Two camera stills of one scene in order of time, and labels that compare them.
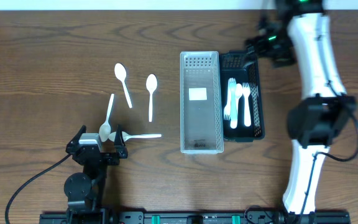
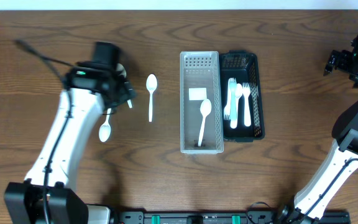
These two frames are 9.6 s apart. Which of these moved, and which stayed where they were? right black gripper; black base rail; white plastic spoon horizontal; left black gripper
Moved: right black gripper; white plastic spoon horizontal; left black gripper
Stayed: black base rail
